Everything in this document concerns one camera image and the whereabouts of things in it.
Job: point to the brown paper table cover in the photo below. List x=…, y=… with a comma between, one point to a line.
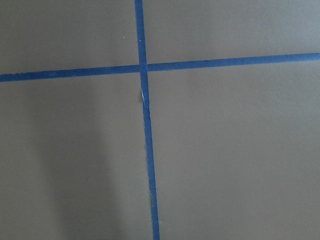
x=160, y=119

